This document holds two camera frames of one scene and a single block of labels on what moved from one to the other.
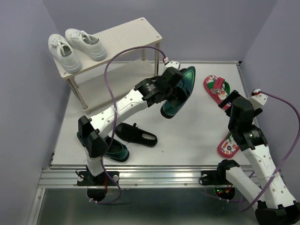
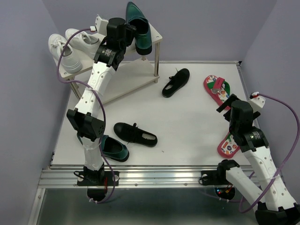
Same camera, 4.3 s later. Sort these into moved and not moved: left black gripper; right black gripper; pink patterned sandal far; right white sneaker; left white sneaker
Moved: left black gripper
Not moved: left white sneaker; right white sneaker; pink patterned sandal far; right black gripper
